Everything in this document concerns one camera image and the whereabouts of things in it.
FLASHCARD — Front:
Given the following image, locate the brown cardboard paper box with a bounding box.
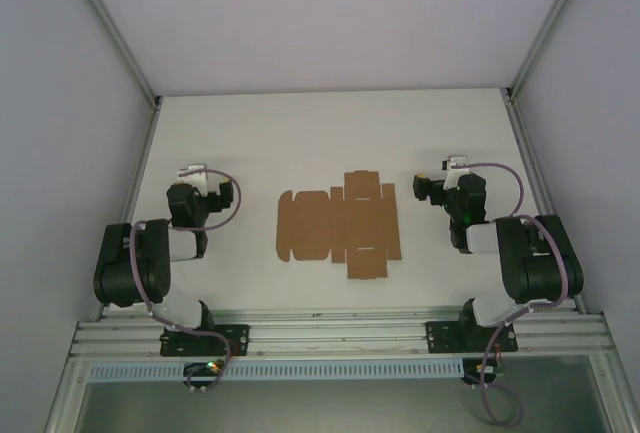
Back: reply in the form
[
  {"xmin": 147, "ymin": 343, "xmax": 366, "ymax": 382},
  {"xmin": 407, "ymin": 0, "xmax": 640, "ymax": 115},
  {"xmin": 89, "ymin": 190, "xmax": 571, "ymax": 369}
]
[{"xmin": 276, "ymin": 169, "xmax": 403, "ymax": 281}]

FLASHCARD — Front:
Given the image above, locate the grey metal lower shelf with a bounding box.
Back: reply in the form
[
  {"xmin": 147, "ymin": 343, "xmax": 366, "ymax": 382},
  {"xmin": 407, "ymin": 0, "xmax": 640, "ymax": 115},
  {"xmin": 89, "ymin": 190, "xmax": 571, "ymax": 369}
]
[{"xmin": 74, "ymin": 380, "xmax": 616, "ymax": 433}]

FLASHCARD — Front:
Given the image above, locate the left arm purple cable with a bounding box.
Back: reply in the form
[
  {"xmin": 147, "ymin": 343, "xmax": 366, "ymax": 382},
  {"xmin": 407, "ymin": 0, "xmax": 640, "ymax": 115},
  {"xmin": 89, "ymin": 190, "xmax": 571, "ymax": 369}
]
[{"xmin": 128, "ymin": 166, "xmax": 244, "ymax": 394}]

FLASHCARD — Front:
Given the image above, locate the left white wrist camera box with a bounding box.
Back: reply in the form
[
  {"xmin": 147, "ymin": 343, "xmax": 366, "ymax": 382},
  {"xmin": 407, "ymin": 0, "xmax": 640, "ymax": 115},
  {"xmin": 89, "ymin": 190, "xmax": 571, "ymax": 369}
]
[{"xmin": 177, "ymin": 164, "xmax": 210, "ymax": 198}]

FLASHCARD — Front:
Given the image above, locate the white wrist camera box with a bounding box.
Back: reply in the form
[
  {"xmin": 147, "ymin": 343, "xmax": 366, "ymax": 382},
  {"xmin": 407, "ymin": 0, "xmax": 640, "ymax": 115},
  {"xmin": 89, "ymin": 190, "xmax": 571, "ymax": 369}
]
[
  {"xmin": 441, "ymin": 155, "xmax": 471, "ymax": 189},
  {"xmin": 177, "ymin": 164, "xmax": 210, "ymax": 198}
]

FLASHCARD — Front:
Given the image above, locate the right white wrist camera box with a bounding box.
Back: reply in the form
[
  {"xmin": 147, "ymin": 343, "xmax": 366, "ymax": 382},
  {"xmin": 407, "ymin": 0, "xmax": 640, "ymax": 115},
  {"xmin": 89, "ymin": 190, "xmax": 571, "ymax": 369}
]
[{"xmin": 441, "ymin": 155, "xmax": 471, "ymax": 189}]

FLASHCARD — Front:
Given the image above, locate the aluminium table side rail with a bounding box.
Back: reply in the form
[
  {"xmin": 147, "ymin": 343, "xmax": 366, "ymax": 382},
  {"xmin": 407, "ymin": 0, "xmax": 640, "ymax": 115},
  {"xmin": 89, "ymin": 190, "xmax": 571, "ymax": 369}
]
[
  {"xmin": 502, "ymin": 87, "xmax": 589, "ymax": 314},
  {"xmin": 102, "ymin": 97, "xmax": 164, "ymax": 322}
]

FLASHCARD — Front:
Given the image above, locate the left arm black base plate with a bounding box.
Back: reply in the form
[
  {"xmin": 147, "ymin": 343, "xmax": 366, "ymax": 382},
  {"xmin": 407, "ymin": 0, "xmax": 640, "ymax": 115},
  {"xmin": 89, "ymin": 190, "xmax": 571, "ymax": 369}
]
[{"xmin": 159, "ymin": 324, "xmax": 251, "ymax": 358}]

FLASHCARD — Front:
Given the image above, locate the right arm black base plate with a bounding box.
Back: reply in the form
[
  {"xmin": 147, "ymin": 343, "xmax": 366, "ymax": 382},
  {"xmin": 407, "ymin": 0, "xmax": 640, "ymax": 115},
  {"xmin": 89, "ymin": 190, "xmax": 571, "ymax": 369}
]
[{"xmin": 424, "ymin": 321, "xmax": 519, "ymax": 354}]

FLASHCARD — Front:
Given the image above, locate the aluminium mounting rail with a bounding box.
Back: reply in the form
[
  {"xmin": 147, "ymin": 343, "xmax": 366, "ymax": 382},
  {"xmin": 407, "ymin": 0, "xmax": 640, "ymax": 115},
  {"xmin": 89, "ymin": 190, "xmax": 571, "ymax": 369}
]
[{"xmin": 69, "ymin": 306, "xmax": 614, "ymax": 360}]

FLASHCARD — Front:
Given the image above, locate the aluminium frame post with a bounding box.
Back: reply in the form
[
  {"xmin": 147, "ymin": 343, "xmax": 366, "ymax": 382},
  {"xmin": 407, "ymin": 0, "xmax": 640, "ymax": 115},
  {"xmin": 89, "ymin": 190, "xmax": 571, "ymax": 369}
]
[
  {"xmin": 504, "ymin": 0, "xmax": 599, "ymax": 104},
  {"xmin": 62, "ymin": 0, "xmax": 164, "ymax": 109}
]

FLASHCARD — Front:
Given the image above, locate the light blue slotted cable duct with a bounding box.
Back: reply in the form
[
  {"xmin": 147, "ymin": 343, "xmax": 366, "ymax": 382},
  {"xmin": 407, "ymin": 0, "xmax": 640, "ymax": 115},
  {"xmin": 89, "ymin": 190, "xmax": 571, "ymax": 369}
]
[{"xmin": 87, "ymin": 357, "xmax": 464, "ymax": 383}]

